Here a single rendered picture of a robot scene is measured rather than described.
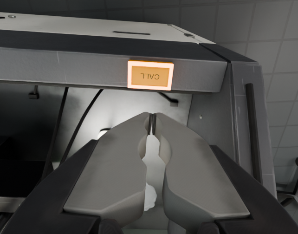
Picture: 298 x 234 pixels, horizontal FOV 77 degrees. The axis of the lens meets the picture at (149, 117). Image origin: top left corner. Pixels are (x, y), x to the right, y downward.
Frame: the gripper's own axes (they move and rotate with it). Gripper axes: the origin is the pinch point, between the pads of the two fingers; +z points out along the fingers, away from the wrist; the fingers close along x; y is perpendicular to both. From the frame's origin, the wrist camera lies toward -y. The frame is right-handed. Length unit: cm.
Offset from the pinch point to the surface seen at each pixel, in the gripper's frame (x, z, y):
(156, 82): 0.8, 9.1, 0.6
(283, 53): 83, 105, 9
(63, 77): -10.2, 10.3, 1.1
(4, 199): -20.7, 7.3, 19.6
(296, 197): 132, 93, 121
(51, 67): -11.4, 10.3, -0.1
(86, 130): -12.4, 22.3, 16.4
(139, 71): -1.3, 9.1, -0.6
